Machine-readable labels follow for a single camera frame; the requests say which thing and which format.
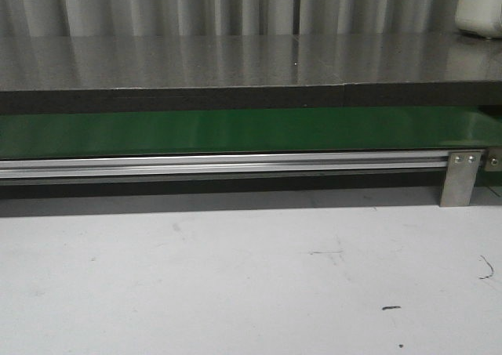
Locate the green conveyor belt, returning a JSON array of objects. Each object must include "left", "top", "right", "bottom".
[{"left": 1, "top": 107, "right": 501, "bottom": 160}]

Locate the steel conveyor end plate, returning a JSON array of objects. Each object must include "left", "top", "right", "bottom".
[{"left": 483, "top": 147, "right": 502, "bottom": 172}]

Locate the grey pleated curtain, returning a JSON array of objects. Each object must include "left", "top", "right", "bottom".
[{"left": 1, "top": 0, "right": 457, "bottom": 37}]

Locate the grey stone counter slab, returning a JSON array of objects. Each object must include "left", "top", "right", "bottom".
[{"left": 1, "top": 32, "right": 501, "bottom": 114}]

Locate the steel conveyor support bracket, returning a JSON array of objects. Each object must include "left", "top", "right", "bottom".
[{"left": 439, "top": 150, "right": 482, "bottom": 208}]

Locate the aluminium conveyor side rail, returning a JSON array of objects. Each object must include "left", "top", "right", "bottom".
[{"left": 1, "top": 150, "right": 449, "bottom": 180}]

